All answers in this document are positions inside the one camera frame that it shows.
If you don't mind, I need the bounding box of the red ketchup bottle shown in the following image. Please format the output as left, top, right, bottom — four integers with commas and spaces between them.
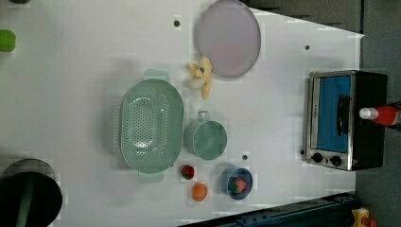
358, 105, 400, 127

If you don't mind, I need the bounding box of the black toaster oven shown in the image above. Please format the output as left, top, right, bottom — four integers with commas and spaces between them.
305, 70, 388, 171

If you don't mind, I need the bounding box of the green measuring cup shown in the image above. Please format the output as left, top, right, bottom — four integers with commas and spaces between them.
183, 111, 228, 161

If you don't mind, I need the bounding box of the peeled toy banana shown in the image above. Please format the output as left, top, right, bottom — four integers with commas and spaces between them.
188, 57, 212, 99

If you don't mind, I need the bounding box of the green perforated colander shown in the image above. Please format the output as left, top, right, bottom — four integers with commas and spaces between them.
119, 69, 184, 183

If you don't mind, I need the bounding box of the red toy strawberry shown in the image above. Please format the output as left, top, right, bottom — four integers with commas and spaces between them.
181, 165, 195, 180

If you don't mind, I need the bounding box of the orange toy fruit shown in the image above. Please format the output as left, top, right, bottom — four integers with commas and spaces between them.
192, 183, 208, 201

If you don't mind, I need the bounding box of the blue small bowl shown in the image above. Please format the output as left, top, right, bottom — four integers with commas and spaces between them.
219, 166, 253, 201

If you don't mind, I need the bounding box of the red toy fruit in bowl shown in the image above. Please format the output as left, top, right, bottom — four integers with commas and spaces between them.
229, 178, 247, 194

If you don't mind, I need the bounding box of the lavender round plate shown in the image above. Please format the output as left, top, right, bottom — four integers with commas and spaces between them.
196, 0, 261, 78

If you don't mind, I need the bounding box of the yellow orange object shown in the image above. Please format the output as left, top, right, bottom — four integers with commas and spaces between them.
352, 208, 377, 227

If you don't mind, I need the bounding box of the green small object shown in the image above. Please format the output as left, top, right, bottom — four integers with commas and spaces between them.
0, 29, 16, 52

